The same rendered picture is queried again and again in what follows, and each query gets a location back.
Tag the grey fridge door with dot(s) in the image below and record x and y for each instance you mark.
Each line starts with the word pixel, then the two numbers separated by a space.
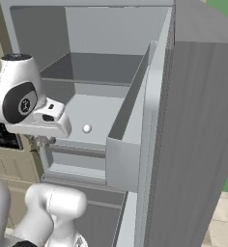
pixel 196 128

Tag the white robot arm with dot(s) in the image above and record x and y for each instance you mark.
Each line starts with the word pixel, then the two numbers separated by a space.
pixel 21 96

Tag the small white round object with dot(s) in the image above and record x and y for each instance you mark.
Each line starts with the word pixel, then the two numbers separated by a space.
pixel 86 128

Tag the black appliance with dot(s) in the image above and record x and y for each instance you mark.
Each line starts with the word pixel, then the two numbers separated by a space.
pixel 3 136

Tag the beige cupboards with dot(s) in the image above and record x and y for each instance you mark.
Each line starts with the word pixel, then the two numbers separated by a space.
pixel 9 170

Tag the grey fridge shelf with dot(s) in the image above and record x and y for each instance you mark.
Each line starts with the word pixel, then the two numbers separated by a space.
pixel 93 69

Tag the grey fridge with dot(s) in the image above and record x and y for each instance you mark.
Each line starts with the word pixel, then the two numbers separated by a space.
pixel 96 35

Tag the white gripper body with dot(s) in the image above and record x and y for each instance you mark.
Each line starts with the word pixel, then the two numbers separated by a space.
pixel 51 128

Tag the grey door shelf bin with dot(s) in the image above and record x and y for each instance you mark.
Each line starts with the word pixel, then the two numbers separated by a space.
pixel 122 160

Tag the grey fridge drawer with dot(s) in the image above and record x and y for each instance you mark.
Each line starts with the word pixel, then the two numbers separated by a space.
pixel 77 162

